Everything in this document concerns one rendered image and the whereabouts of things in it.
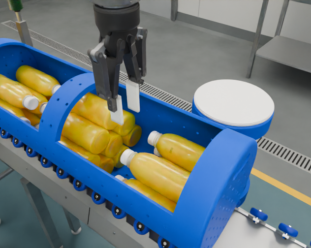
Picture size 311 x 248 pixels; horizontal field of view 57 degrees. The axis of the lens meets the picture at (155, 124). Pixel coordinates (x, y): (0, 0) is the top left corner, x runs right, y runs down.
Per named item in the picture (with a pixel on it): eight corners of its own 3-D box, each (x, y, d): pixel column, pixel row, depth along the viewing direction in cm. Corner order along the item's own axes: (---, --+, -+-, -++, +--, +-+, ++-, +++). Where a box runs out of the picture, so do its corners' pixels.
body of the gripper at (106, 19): (115, 12, 42) (120, 69, 48) (150, -2, 47) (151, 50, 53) (80, 3, 45) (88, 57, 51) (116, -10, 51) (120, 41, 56)
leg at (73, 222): (76, 236, 172) (51, 166, 132) (69, 231, 174) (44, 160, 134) (83, 229, 175) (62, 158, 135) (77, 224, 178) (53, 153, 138)
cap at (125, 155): (138, 153, 70) (132, 149, 71) (131, 150, 67) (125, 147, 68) (131, 167, 70) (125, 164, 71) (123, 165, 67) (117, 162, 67)
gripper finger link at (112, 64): (126, 40, 49) (120, 41, 48) (120, 100, 54) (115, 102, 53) (109, 34, 51) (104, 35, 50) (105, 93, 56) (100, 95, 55)
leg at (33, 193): (57, 255, 163) (25, 186, 123) (50, 249, 166) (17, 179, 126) (65, 247, 167) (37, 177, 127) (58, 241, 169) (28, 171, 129)
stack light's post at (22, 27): (64, 171, 211) (19, 22, 141) (60, 169, 213) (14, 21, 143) (68, 168, 214) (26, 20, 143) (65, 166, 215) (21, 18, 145)
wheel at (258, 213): (265, 222, 71) (268, 214, 71) (248, 212, 73) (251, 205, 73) (265, 222, 75) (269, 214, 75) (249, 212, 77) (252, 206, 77)
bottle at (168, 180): (209, 182, 63) (143, 147, 72) (202, 180, 57) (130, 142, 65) (196, 211, 63) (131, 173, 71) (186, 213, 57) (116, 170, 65)
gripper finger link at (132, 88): (125, 80, 59) (127, 79, 59) (127, 108, 63) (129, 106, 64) (136, 85, 58) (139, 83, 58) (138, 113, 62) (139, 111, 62)
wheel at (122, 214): (126, 207, 73) (131, 205, 75) (113, 199, 75) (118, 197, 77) (120, 223, 74) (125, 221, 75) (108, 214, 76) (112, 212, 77)
